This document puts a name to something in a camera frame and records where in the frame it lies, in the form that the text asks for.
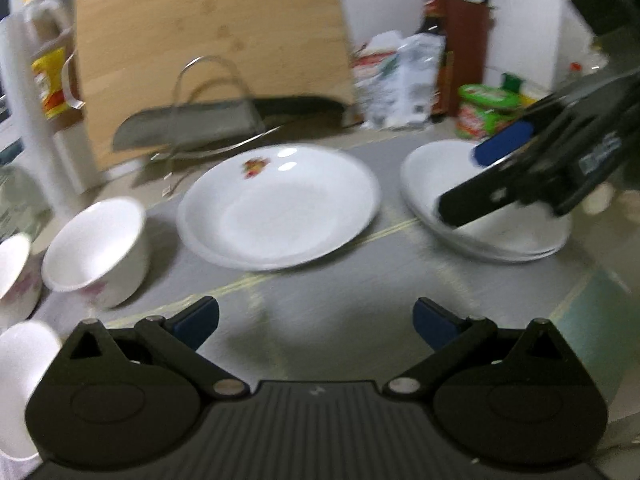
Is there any bamboo cutting board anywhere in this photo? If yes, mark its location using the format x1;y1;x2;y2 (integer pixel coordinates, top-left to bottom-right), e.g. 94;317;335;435
74;0;357;171

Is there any tall clear film roll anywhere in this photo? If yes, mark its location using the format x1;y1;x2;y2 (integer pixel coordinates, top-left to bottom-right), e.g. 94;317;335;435
0;15;86;221

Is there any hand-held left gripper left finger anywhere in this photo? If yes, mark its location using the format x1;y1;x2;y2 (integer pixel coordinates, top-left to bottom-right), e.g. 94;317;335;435
69;296;250;402

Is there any grey and blue checked mat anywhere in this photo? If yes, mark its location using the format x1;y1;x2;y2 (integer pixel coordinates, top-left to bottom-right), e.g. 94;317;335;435
0;142;640;461

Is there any white fruit print plate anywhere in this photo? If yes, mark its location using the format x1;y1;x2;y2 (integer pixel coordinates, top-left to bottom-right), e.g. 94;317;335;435
400;140;573;256
176;144;382;272
415;210;571;263

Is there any red and white seasoning packet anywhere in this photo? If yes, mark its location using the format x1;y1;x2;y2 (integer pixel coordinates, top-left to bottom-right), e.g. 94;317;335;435
352;45;401;86

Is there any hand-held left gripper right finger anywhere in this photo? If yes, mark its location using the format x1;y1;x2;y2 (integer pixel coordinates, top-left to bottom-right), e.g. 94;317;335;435
382;296;563;402

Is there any green lid sauce jar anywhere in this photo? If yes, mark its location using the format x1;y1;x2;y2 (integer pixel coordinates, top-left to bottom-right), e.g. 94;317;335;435
456;84;523;141

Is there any brown knife block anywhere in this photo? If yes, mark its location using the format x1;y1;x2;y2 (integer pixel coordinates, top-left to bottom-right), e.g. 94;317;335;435
442;0;493;106

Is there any white bowl with pink flowers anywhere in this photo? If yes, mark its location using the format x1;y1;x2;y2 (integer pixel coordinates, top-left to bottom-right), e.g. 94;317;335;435
42;199;151;308
0;322;63;461
0;234;43;331

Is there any brown liquid jug yellow label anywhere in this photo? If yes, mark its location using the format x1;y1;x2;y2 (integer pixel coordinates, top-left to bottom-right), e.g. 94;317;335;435
22;0;83;121

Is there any silver white seasoning packet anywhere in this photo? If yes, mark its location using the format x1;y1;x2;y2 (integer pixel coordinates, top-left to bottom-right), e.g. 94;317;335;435
367;32;446;131

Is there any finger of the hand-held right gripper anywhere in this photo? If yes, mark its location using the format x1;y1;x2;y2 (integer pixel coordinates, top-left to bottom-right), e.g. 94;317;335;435
437;160;551;228
472;77;616;167

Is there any metal wire knife rack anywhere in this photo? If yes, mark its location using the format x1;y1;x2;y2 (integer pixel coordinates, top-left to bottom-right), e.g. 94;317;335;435
150;55;286;196

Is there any dark soy sauce bottle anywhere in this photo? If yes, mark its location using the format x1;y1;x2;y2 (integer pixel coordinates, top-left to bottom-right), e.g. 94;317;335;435
422;0;448;121

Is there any clear jar with green lid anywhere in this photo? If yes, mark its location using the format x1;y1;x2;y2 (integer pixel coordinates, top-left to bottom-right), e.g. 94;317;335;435
0;160;46;241

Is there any black handled kitchen knife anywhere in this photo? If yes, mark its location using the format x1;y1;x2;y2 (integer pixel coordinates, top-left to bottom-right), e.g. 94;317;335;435
112;95;351;152

